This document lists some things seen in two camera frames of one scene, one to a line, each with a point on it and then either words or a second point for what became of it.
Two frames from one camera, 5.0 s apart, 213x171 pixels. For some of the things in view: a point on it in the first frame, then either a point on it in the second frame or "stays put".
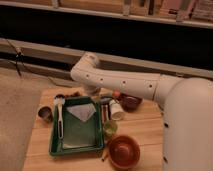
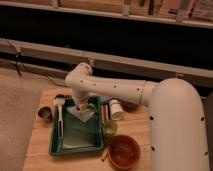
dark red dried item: x=74 y=94 stays put
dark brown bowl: x=130 y=103 stays put
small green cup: x=109 y=128 stays put
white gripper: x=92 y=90 -> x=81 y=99
